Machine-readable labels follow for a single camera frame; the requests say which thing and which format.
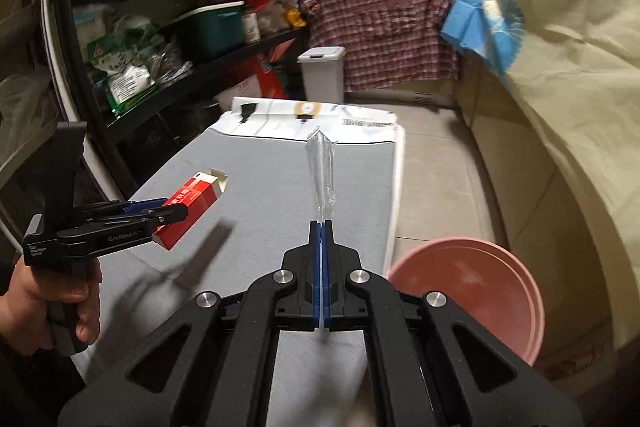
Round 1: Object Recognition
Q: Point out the white lidded bin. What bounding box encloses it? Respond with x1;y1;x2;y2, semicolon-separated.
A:
297;47;347;104

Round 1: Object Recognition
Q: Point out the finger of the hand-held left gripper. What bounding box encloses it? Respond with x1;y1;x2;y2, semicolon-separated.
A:
100;203;190;232
75;198;170;218

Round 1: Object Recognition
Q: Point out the cream cloth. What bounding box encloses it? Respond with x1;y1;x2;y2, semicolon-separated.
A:
500;0;640;348

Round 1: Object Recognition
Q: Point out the grey table mat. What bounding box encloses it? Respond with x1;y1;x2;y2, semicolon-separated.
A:
70;124;396;427

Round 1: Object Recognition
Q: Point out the blue cloth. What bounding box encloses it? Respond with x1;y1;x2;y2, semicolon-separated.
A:
440;0;526;75

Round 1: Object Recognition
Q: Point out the person's left hand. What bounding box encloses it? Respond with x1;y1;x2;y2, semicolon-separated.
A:
0;252;103;344

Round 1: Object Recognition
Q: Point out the red cardboard box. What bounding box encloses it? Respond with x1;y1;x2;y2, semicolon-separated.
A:
151;172;230;251

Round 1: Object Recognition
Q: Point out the red orange sack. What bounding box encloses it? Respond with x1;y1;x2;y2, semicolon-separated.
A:
252;57;288;100

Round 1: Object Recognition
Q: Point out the plaid shirt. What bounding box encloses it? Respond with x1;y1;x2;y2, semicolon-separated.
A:
300;0;461;90

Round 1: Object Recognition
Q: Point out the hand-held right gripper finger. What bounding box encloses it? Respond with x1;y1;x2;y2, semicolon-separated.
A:
320;221;585;427
57;221;323;427

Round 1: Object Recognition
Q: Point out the beige kitchen cabinet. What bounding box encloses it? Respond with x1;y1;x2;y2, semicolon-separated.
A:
452;57;601;358

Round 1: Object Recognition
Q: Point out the green storage box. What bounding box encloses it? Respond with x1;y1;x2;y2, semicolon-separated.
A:
167;1;246;60

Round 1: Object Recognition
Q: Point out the white printed sheet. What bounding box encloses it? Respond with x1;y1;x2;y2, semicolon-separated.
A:
217;97;405;148

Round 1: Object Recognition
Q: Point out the green printed packet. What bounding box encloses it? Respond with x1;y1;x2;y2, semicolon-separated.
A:
87;32;153;112

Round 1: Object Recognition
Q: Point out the pink plastic bin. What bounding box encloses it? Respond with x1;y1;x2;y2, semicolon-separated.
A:
387;237;545;365

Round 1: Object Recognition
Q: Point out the clear plastic wrapper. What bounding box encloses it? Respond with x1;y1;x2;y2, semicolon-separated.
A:
304;129;337;223

